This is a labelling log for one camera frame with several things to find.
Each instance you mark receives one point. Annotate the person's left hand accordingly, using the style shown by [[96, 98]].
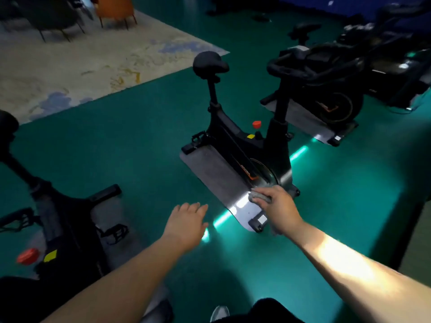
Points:
[[185, 227]]

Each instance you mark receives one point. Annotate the person's right hand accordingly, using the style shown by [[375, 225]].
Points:
[[279, 208]]

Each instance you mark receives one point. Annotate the grey cleaning cloth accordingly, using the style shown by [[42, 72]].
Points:
[[257, 197]]

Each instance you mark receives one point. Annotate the person's right forearm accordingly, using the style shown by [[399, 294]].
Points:
[[353, 272]]

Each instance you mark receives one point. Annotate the black exercise bike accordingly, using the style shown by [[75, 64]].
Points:
[[215, 174], [104, 211]]

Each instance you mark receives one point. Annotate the person's black trousers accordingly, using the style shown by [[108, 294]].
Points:
[[269, 312]]

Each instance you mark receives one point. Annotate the red round knob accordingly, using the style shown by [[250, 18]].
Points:
[[28, 256], [257, 124]]

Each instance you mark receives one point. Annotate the white sneaker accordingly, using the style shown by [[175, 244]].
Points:
[[219, 314]]

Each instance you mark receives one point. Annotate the long cabinet with grey top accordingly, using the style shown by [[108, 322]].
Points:
[[421, 255]]

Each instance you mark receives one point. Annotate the beige patterned rug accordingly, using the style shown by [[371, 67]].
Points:
[[84, 63]]

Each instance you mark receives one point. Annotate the orange chair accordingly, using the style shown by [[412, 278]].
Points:
[[114, 6]]

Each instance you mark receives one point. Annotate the dark grey armchair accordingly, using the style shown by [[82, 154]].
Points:
[[50, 13]]

